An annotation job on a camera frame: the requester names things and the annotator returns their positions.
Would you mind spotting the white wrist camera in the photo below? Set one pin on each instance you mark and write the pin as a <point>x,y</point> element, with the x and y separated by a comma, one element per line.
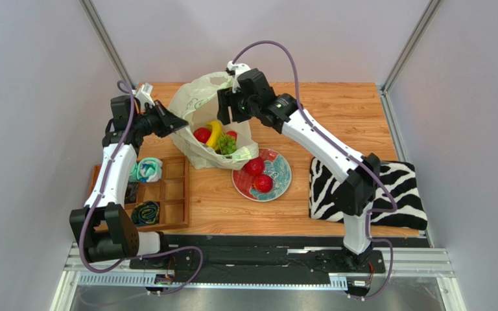
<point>143,94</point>
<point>236,70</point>

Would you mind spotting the red strawberry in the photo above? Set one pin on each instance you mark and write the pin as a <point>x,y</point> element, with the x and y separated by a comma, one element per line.
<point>232,134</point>

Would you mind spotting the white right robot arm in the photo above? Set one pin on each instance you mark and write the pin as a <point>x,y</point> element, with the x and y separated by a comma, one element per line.
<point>357,174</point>

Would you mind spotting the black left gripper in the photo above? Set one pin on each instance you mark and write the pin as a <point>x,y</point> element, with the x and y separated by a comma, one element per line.
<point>169,122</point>

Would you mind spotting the red round fruit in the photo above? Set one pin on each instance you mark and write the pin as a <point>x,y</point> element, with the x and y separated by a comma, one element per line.
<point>255,166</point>

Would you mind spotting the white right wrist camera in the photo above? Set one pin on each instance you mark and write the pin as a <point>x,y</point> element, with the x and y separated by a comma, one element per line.
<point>236,70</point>

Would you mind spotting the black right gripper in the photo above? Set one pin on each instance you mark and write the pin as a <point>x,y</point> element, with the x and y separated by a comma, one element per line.
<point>224,105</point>

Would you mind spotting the wooden compartment tray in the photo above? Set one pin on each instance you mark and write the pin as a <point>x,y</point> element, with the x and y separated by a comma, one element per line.
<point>171,192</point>

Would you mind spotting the dark green rolled sock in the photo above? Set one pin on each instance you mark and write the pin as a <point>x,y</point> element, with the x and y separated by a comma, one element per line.
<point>146,213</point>

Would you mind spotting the yellow banana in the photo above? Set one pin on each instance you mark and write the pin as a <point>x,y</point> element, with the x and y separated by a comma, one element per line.
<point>216,131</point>

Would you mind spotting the green grape bunch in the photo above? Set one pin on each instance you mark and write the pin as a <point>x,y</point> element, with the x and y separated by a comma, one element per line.
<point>227,144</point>

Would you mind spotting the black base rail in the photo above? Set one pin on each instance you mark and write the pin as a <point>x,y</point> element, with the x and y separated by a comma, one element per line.
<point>259,260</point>

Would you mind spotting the teal white rolled sock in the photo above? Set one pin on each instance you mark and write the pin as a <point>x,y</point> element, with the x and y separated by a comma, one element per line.
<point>149,169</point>

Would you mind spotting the red apple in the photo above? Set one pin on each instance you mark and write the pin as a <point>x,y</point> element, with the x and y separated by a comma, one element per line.
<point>202,134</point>

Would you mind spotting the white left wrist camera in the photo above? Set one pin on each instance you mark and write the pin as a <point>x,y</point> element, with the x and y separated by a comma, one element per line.
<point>143,94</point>

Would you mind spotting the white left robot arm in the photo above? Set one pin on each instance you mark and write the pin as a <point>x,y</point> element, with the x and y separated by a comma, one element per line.
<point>102,228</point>

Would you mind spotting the patterned ceramic plate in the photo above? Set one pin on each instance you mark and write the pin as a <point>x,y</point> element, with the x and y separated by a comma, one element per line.
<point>277,167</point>

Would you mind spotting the zebra striped cushion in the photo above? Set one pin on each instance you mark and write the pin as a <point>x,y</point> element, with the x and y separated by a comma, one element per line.
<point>398,177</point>

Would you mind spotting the black rolled sock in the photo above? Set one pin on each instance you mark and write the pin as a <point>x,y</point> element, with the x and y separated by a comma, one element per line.
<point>131,192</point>

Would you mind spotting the pale green plastic bag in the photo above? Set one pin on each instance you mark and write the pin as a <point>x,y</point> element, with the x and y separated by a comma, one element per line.
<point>197,103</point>

